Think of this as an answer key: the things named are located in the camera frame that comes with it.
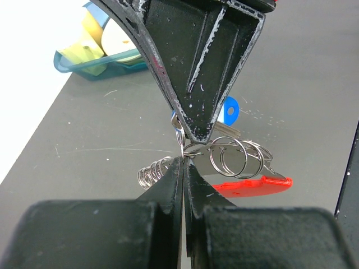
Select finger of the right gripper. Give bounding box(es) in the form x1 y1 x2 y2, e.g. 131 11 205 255
94 1 194 140
140 1 266 144

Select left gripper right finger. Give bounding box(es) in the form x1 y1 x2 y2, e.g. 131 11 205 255
183 162 236 268

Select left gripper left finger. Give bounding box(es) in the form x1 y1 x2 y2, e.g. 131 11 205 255
137 157 183 268

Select red handled metal key holder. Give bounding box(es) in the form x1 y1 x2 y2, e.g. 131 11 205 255
193 145 294 198

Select metal keyring cluster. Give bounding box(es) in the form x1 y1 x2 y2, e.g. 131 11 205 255
137 112 277 189

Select blue key fob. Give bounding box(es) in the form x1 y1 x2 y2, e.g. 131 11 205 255
171 96 239 132

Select silver metal key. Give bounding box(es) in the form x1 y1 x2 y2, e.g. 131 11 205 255
214 122 241 138

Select cream painted plate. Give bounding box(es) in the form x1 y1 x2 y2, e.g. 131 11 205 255
101 18 142 65

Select yellow mug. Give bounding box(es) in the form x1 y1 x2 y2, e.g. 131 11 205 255
80 8 103 47

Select teal plastic tray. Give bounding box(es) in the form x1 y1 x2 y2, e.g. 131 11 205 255
53 1 148 82

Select pale green mug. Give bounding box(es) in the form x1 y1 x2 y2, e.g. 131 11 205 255
58 40 107 76

